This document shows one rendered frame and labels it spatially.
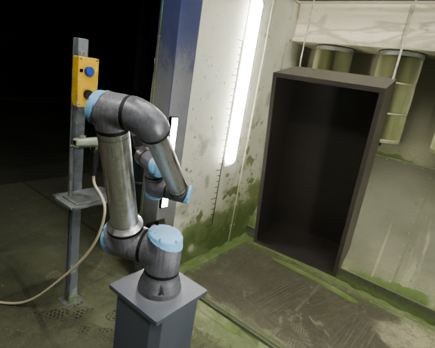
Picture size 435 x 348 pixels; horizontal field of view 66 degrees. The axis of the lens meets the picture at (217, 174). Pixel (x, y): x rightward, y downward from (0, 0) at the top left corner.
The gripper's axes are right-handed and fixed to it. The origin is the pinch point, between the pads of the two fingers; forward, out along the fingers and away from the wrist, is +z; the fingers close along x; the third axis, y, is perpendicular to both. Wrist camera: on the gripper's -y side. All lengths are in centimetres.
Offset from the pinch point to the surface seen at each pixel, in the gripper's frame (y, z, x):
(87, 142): 4.6, 10.6, -15.1
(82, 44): -39, 35, -4
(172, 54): -35, 25, 47
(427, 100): -5, -58, 249
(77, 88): -19.7, 26.0, -11.7
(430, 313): 125, -139, 172
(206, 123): 14, 24, 77
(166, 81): -18, 26, 43
